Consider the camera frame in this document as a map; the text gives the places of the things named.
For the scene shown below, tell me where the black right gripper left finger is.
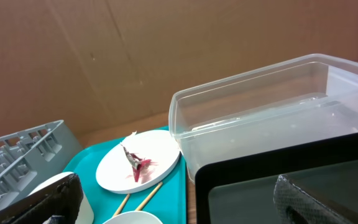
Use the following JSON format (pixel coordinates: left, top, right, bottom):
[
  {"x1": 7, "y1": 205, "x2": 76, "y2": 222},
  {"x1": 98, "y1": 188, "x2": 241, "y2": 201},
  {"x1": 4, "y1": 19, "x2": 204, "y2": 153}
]
[{"x1": 0, "y1": 174, "x2": 83, "y2": 224}]

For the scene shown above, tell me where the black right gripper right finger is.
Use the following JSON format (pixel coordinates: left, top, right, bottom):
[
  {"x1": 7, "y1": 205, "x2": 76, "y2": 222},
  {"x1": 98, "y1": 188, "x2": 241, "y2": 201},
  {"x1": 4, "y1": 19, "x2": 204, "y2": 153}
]
[{"x1": 273, "y1": 174, "x2": 358, "y2": 224}]

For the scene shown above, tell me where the grey bowl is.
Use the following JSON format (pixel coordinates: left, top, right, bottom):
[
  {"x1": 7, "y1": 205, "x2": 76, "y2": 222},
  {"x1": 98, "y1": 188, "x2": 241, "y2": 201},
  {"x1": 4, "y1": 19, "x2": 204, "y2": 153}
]
[{"x1": 103, "y1": 211, "x2": 162, "y2": 224}]

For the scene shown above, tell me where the red white wrapper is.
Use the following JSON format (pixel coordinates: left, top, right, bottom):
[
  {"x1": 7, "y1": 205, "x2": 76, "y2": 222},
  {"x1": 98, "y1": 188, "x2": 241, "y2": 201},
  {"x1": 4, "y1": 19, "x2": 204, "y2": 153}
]
[{"x1": 121, "y1": 144, "x2": 152, "y2": 182}]

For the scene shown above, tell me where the wooden chopstick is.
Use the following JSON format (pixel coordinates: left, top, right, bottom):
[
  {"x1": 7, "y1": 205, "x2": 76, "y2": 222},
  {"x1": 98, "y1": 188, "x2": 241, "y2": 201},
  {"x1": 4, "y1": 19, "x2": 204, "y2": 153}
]
[
  {"x1": 113, "y1": 194, "x2": 131, "y2": 217},
  {"x1": 135, "y1": 182, "x2": 163, "y2": 211}
]

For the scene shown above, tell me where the black tray bin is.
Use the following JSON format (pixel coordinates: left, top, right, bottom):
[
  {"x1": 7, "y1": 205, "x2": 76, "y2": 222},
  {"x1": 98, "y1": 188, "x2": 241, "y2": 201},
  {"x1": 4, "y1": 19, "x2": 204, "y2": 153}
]
[{"x1": 195, "y1": 133, "x2": 358, "y2": 223}]

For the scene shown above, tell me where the grey dish rack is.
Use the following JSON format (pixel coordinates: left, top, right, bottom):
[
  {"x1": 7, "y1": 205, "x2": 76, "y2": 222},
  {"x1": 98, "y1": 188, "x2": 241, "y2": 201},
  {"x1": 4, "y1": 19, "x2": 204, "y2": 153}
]
[{"x1": 0, "y1": 120, "x2": 83, "y2": 210}]

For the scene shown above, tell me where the large white plate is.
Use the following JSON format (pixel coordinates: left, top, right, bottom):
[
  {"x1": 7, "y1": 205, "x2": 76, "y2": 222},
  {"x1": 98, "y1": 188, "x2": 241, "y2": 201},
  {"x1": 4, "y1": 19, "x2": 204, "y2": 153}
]
[{"x1": 96, "y1": 130, "x2": 180, "y2": 194}]

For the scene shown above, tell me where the teal plastic tray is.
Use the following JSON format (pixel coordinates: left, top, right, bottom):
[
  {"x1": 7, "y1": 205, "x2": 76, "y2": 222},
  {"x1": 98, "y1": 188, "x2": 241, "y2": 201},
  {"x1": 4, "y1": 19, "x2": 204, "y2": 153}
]
[{"x1": 65, "y1": 127, "x2": 186, "y2": 223}]

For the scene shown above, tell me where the clear plastic bin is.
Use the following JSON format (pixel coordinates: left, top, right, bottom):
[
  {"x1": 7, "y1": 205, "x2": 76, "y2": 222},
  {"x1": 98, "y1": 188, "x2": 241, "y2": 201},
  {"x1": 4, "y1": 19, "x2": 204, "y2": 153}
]
[{"x1": 168, "y1": 54, "x2": 358, "y2": 180}]

